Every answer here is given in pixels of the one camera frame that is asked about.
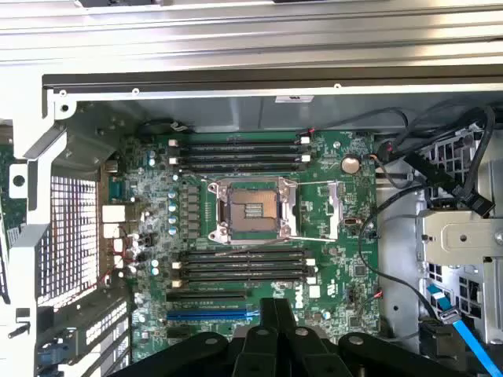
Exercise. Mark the short black expansion slot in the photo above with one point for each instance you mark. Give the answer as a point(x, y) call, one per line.
point(177, 334)

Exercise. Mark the open PC case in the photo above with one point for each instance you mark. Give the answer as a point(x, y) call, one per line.
point(236, 114)

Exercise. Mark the silver socket cover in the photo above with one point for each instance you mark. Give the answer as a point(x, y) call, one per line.
point(334, 212)

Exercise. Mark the pale blue flat ribbon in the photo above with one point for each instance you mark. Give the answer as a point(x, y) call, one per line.
point(439, 294)

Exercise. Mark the green motherboard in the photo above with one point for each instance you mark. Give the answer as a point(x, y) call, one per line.
point(338, 275)

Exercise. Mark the silver USB port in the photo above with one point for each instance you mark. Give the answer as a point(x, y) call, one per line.
point(118, 245)
point(118, 261)

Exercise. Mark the long black expansion slot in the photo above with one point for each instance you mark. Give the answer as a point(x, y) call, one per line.
point(204, 297)

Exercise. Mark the CPU socket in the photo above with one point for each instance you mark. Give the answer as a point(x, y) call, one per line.
point(251, 212)

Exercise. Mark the silver ethernet port block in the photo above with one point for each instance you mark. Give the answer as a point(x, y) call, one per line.
point(114, 214)

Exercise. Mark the coin cell battery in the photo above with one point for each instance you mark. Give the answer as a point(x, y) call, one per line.
point(350, 164)

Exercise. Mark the silver stacked port block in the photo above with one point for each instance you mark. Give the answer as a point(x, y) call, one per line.
point(112, 231)

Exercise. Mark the blue expansion slot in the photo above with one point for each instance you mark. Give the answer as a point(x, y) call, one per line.
point(204, 315)

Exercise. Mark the silver metal disk bay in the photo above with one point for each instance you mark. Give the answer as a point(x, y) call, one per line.
point(463, 235)

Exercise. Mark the green graphics card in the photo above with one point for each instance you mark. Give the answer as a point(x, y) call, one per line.
point(8, 184)

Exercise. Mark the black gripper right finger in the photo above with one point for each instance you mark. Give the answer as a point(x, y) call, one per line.
point(306, 353)

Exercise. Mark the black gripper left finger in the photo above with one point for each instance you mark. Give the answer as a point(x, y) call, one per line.
point(251, 353)

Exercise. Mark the thin metal locking lever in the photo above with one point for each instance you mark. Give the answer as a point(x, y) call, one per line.
point(314, 183)
point(314, 238)

